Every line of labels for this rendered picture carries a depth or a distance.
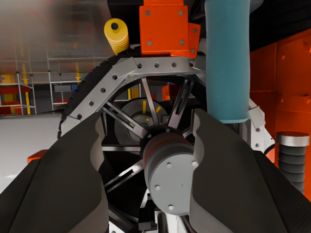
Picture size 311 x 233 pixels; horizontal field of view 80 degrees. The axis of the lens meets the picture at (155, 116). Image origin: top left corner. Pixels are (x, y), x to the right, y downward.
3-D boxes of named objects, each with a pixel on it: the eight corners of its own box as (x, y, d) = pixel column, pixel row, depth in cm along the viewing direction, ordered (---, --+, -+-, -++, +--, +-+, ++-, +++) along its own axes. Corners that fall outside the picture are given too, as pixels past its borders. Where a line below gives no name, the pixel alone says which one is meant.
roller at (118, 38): (115, 47, 72) (116, 62, 73) (101, 13, 43) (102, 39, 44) (130, 46, 73) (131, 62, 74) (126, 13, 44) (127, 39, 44)
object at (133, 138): (126, 90, 105) (106, 142, 107) (126, 89, 98) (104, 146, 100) (178, 111, 109) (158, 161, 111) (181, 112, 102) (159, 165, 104)
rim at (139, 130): (216, 80, 81) (98, 74, 76) (248, 73, 58) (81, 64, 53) (209, 190, 86) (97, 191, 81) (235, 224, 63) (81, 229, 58)
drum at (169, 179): (141, 131, 55) (143, 177, 57) (143, 152, 34) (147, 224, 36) (188, 128, 56) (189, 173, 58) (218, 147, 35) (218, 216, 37)
